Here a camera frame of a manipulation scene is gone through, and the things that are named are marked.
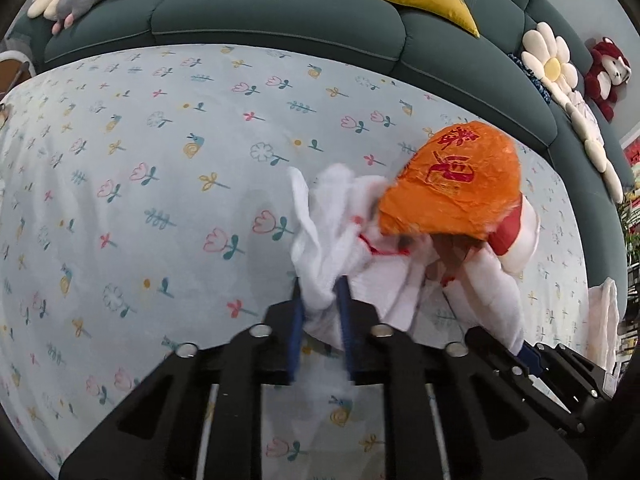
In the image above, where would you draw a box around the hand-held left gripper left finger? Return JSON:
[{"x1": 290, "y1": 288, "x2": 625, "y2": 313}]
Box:
[{"x1": 59, "y1": 277, "x2": 307, "y2": 480}]

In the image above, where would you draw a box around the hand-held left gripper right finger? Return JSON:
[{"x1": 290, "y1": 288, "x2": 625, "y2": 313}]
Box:
[{"x1": 336, "y1": 277, "x2": 589, "y2": 480}]

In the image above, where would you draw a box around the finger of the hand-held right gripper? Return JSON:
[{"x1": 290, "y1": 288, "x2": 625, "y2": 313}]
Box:
[
  {"x1": 521, "y1": 341, "x2": 614, "y2": 402},
  {"x1": 465, "y1": 326, "x2": 587, "y2": 437}
]

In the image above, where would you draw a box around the red white paper cup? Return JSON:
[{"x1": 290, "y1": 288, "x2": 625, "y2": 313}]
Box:
[
  {"x1": 487, "y1": 195, "x2": 542, "y2": 276},
  {"x1": 425, "y1": 240, "x2": 526, "y2": 356}
]

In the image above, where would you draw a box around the trash bin with white bag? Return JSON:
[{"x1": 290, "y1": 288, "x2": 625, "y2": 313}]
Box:
[{"x1": 587, "y1": 277, "x2": 621, "y2": 376}]

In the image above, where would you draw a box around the white plastic bag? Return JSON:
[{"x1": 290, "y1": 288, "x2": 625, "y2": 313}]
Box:
[{"x1": 289, "y1": 162, "x2": 426, "y2": 396}]

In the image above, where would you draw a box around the orange plastic bag red print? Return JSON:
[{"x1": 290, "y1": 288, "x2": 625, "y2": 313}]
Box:
[{"x1": 377, "y1": 121, "x2": 522, "y2": 241}]

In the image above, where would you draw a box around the green potted plant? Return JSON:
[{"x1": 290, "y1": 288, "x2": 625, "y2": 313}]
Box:
[{"x1": 617, "y1": 187, "x2": 640, "y2": 271}]

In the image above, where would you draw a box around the floral tablecloth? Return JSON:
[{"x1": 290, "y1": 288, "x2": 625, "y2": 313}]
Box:
[{"x1": 0, "y1": 42, "x2": 608, "y2": 480}]

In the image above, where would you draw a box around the white pink quilted cushion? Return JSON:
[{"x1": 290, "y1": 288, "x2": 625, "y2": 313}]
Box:
[{"x1": 567, "y1": 89, "x2": 603, "y2": 136}]

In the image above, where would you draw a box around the red bear plush toy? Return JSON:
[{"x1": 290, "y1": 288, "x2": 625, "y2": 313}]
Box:
[{"x1": 584, "y1": 36, "x2": 632, "y2": 122}]

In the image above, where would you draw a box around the teal fabric sofa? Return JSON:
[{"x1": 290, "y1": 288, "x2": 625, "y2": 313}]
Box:
[{"x1": 15, "y1": 0, "x2": 636, "y2": 306}]

